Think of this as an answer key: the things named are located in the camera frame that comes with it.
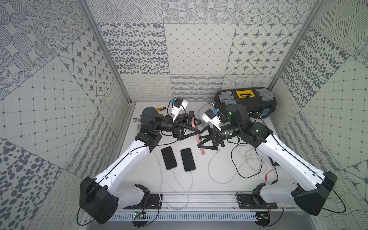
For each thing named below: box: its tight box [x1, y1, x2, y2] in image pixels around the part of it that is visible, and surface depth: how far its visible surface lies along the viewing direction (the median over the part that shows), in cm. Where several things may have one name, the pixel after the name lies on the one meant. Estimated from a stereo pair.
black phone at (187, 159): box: [180, 148, 196, 172], surface depth 90 cm
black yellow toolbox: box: [213, 86, 277, 119], surface depth 103 cm
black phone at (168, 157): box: [161, 146, 178, 171], surface depth 92 cm
